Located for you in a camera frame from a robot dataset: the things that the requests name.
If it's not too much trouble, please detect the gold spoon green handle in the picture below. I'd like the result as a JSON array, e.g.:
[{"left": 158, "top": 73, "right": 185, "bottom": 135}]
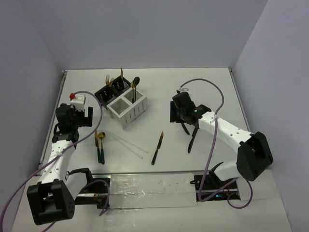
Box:
[
  {"left": 98, "top": 132, "right": 105, "bottom": 164},
  {"left": 131, "top": 81, "right": 135, "bottom": 103}
]

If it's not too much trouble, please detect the gold fork green handle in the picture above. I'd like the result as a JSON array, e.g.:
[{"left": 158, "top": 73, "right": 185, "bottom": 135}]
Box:
[
  {"left": 108, "top": 78, "right": 114, "bottom": 87},
  {"left": 105, "top": 74, "right": 110, "bottom": 86}
]

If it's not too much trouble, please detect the black spoon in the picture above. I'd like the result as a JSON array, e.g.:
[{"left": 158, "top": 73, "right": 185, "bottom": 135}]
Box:
[{"left": 132, "top": 76, "right": 140, "bottom": 103}]

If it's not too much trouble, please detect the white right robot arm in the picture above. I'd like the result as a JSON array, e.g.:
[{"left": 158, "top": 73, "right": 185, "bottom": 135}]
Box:
[{"left": 170, "top": 92, "right": 273, "bottom": 189}]

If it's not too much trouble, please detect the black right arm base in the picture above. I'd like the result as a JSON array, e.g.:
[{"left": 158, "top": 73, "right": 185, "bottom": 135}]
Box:
[{"left": 190, "top": 162, "right": 240, "bottom": 202}]

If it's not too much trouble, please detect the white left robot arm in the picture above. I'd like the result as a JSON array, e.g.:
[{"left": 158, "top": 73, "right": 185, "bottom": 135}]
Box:
[{"left": 27, "top": 103, "right": 95, "bottom": 225}]

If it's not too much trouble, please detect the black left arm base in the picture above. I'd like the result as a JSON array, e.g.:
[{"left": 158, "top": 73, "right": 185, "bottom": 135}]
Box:
[{"left": 65, "top": 168, "right": 110, "bottom": 211}]

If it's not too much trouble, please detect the black knife upper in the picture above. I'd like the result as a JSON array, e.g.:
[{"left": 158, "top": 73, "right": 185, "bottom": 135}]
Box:
[{"left": 181, "top": 122, "right": 190, "bottom": 135}]

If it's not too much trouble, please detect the black knife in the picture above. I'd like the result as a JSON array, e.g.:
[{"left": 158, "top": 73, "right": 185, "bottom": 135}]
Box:
[
  {"left": 181, "top": 122, "right": 190, "bottom": 135},
  {"left": 188, "top": 128, "right": 198, "bottom": 154}
]

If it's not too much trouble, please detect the black knife lower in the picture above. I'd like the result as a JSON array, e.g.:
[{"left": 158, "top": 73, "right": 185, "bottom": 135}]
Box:
[{"left": 188, "top": 128, "right": 198, "bottom": 154}]

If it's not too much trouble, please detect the white chopstick lower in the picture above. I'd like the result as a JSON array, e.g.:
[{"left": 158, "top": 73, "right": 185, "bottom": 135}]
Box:
[{"left": 110, "top": 133, "right": 143, "bottom": 159}]

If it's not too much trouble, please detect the white chopstick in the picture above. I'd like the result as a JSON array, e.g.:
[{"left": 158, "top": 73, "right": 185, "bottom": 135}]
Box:
[
  {"left": 110, "top": 133, "right": 149, "bottom": 153},
  {"left": 110, "top": 133, "right": 143, "bottom": 159}
]

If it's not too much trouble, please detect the black utensil caddy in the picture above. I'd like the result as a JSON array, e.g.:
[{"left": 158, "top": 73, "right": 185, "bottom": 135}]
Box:
[{"left": 95, "top": 76, "right": 131, "bottom": 109}]

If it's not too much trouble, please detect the white utensil caddy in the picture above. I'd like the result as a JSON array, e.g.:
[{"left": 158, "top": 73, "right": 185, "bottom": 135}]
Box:
[{"left": 107, "top": 88, "right": 148, "bottom": 129}]

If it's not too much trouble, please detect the white chopstick upper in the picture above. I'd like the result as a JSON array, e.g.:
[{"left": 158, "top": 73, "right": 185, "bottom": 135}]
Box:
[{"left": 110, "top": 133, "right": 149, "bottom": 153}]

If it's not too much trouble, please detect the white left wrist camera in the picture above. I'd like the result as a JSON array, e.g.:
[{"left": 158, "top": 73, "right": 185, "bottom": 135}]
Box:
[{"left": 69, "top": 93, "right": 86, "bottom": 112}]

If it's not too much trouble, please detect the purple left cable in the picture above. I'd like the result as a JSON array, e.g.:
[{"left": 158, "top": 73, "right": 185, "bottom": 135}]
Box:
[{"left": 0, "top": 90, "right": 111, "bottom": 232}]

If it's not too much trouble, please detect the purple cable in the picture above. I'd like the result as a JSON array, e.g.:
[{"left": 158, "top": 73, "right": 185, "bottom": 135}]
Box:
[
  {"left": 0, "top": 90, "right": 111, "bottom": 232},
  {"left": 180, "top": 78, "right": 253, "bottom": 209}
]

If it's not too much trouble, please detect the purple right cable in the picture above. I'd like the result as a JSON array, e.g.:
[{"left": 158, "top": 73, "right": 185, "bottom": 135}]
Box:
[{"left": 180, "top": 78, "right": 253, "bottom": 209}]

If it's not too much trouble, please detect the aluminium table rail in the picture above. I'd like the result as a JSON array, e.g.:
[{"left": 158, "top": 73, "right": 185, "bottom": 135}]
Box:
[{"left": 38, "top": 70, "right": 68, "bottom": 169}]

